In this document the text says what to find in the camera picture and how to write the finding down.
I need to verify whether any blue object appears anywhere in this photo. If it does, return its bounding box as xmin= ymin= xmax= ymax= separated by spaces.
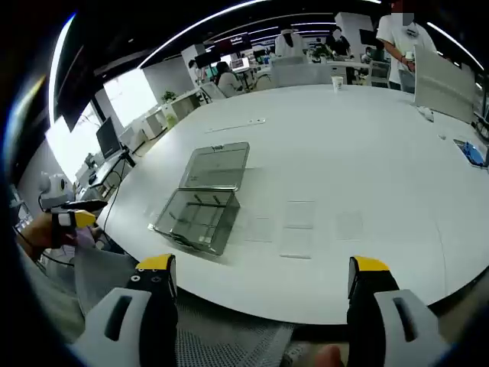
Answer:
xmin=453 ymin=138 xmax=489 ymax=168

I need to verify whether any white standing desk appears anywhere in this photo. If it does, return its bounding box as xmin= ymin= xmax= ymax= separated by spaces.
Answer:
xmin=88 ymin=151 xmax=138 ymax=200

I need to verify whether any white table cable flap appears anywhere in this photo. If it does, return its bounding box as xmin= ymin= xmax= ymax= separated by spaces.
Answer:
xmin=205 ymin=118 xmax=267 ymax=135

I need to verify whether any white low cabinet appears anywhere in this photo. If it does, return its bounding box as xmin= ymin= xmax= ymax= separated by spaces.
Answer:
xmin=140 ymin=102 xmax=181 ymax=141

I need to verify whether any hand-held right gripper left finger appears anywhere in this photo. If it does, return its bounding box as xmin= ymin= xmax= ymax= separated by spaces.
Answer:
xmin=70 ymin=253 xmax=180 ymax=367

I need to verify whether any person's light grey shirt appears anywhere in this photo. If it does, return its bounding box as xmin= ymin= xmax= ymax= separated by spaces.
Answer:
xmin=15 ymin=244 xmax=87 ymax=345

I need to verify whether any clear plastic divider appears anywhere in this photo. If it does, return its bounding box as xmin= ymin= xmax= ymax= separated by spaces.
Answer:
xmin=284 ymin=200 xmax=316 ymax=230
xmin=335 ymin=211 xmax=364 ymax=242
xmin=244 ymin=216 xmax=274 ymax=243
xmin=280 ymin=228 xmax=313 ymax=260

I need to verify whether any person's right hand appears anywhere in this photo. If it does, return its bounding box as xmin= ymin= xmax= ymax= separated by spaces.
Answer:
xmin=313 ymin=345 xmax=344 ymax=367

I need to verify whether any white office chair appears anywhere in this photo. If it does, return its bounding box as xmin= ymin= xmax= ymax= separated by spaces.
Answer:
xmin=270 ymin=56 xmax=332 ymax=88
xmin=368 ymin=60 xmax=391 ymax=89

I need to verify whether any hanging dark screen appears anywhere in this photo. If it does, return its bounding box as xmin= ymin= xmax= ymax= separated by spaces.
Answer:
xmin=54 ymin=91 xmax=97 ymax=132

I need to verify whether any person's left hand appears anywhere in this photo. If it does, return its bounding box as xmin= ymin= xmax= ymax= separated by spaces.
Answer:
xmin=17 ymin=213 xmax=59 ymax=261

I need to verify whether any grey mesh office chair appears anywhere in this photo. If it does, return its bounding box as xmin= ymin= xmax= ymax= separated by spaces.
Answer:
xmin=73 ymin=244 xmax=296 ymax=367

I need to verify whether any clear grey guide fixture box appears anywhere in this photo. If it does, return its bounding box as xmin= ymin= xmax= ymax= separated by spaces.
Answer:
xmin=147 ymin=141 xmax=251 ymax=256

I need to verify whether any red wall screen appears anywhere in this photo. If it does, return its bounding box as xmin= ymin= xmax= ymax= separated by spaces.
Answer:
xmin=204 ymin=36 xmax=251 ymax=54

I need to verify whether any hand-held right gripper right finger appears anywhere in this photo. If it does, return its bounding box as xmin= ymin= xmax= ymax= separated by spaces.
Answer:
xmin=346 ymin=255 xmax=455 ymax=367

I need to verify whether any black monitor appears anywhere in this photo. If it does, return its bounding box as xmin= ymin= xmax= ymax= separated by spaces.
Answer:
xmin=95 ymin=116 xmax=124 ymax=161

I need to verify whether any white upright panel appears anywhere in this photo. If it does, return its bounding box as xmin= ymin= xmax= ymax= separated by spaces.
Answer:
xmin=411 ymin=44 xmax=478 ymax=124

